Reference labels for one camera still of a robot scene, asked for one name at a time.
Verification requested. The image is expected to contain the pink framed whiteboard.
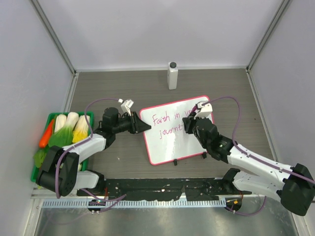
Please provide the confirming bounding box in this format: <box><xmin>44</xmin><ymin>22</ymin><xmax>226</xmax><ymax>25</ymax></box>
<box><xmin>139</xmin><ymin>95</ymin><xmax>210</xmax><ymax>165</ymax></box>

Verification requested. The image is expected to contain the purple capped marker pen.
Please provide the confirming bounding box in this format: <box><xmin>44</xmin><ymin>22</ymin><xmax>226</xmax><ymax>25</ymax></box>
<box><xmin>189</xmin><ymin>104</ymin><xmax>197</xmax><ymax>117</ymax></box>

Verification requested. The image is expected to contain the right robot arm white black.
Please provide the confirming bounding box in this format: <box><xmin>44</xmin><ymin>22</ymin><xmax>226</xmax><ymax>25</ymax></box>
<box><xmin>183</xmin><ymin>113</ymin><xmax>315</xmax><ymax>216</ymax></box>

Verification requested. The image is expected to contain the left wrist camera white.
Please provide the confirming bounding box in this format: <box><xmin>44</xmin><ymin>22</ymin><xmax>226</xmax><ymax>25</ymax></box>
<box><xmin>118</xmin><ymin>99</ymin><xmax>134</xmax><ymax>116</ymax></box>

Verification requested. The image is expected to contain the white bottle black cap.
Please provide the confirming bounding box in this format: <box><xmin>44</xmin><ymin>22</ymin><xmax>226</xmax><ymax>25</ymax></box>
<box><xmin>167</xmin><ymin>62</ymin><xmax>178</xmax><ymax>90</ymax></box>

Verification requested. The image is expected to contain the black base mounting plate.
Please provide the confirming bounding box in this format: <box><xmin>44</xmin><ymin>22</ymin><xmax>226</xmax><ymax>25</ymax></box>
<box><xmin>87</xmin><ymin>178</ymin><xmax>242</xmax><ymax>202</ymax></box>

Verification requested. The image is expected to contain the green leafy toy vegetable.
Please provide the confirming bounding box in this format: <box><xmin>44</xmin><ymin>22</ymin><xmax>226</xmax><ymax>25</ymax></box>
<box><xmin>39</xmin><ymin>127</ymin><xmax>73</xmax><ymax>167</ymax></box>

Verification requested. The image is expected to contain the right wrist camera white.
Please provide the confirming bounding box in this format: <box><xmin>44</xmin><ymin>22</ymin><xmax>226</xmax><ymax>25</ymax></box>
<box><xmin>194</xmin><ymin>101</ymin><xmax>213</xmax><ymax>119</ymax></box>

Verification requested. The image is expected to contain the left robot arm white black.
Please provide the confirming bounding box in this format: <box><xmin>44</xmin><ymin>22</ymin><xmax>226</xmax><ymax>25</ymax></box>
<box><xmin>35</xmin><ymin>107</ymin><xmax>152</xmax><ymax>197</ymax></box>

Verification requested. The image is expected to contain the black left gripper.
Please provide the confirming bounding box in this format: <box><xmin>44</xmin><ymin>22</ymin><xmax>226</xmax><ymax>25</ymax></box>
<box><xmin>113</xmin><ymin>112</ymin><xmax>150</xmax><ymax>134</ymax></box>

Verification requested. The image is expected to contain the green plastic tray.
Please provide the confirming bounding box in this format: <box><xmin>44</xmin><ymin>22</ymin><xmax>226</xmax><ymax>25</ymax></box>
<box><xmin>30</xmin><ymin>111</ymin><xmax>95</xmax><ymax>182</ymax></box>

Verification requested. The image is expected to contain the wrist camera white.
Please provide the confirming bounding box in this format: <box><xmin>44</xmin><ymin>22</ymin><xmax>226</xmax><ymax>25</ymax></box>
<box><xmin>118</xmin><ymin>99</ymin><xmax>134</xmax><ymax>116</ymax></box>
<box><xmin>194</xmin><ymin>101</ymin><xmax>213</xmax><ymax>119</ymax></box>

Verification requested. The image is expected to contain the white toy cabbage left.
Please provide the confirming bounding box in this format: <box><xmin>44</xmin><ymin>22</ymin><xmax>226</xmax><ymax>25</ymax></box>
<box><xmin>54</xmin><ymin>114</ymin><xmax>67</xmax><ymax>133</ymax></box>

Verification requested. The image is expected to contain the yellow white toy cabbage right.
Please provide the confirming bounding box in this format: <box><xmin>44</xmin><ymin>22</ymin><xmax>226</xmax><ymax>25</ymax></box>
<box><xmin>72</xmin><ymin>115</ymin><xmax>90</xmax><ymax>143</ymax></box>

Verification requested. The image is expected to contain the white green toy cabbage middle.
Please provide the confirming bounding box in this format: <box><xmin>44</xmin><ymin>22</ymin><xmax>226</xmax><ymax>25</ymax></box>
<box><xmin>64</xmin><ymin>112</ymin><xmax>79</xmax><ymax>131</ymax></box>

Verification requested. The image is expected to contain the orange toy carrot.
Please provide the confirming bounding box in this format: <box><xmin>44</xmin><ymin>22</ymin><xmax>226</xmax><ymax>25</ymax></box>
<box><xmin>38</xmin><ymin>119</ymin><xmax>54</xmax><ymax>148</ymax></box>

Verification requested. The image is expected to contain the white slotted cable duct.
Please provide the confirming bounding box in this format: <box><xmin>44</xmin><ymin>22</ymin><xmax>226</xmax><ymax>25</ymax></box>
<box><xmin>42</xmin><ymin>198</ymin><xmax>226</xmax><ymax>209</ymax></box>

